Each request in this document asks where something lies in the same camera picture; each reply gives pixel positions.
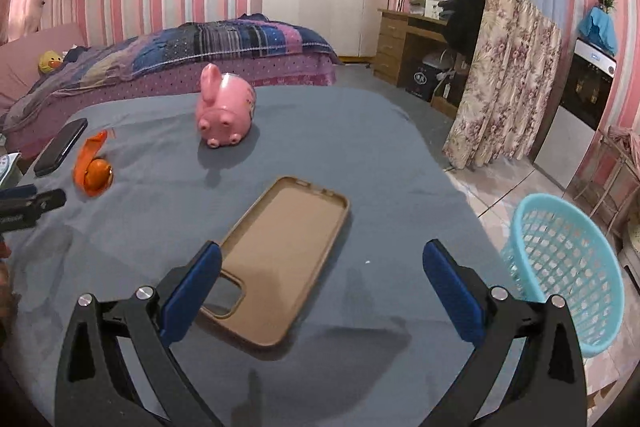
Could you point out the floral curtain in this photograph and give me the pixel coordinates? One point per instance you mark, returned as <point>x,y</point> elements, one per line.
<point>505,87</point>

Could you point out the grey tablecloth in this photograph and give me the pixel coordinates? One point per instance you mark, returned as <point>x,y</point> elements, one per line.
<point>320,147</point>

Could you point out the blue cloth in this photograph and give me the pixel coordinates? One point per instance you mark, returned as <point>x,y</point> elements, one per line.
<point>597,32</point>

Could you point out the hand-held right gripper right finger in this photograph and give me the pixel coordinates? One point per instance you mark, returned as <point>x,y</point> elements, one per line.
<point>452,292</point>

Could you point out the pink piggy bank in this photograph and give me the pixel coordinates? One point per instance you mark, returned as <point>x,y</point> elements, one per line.
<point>222,104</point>

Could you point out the teal plastic basket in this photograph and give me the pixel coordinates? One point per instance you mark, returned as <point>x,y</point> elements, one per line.
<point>565,247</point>

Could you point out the yellow duck plush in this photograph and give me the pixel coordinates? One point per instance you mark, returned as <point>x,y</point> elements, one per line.
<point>50,63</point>

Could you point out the plaid patchwork quilt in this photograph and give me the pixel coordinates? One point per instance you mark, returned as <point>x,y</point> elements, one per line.
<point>215,42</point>

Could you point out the pile of boxes and papers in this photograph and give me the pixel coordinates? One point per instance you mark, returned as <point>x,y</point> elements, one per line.
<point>432,2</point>

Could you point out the pink cloth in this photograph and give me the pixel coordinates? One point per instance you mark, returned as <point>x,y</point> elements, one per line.
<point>625,138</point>

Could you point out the wooden desk with drawers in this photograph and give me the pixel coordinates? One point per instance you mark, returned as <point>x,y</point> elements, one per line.
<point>392,42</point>

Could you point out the white printed object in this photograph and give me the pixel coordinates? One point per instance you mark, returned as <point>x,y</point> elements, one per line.
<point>9,167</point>

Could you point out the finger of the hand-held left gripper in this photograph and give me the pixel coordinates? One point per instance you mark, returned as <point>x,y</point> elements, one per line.
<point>30,212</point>
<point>17,193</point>

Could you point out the white wicker cabinet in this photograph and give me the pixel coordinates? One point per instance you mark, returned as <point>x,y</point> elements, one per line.
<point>632,247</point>

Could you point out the tan phone case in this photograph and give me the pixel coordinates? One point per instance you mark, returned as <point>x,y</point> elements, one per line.
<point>285,252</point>

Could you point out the black box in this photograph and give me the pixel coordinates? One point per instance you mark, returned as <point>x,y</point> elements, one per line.
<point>419,79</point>

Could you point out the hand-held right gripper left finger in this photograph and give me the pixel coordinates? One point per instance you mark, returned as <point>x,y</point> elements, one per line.
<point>192,292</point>

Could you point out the bed with purple sheet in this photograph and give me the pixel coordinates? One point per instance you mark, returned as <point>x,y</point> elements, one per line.
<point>280,69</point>

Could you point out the white cabinet with dark door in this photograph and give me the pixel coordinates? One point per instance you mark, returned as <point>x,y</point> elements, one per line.
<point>565,142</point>

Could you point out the black smartphone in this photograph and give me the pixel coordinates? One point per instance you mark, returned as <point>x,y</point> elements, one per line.
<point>60,147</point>

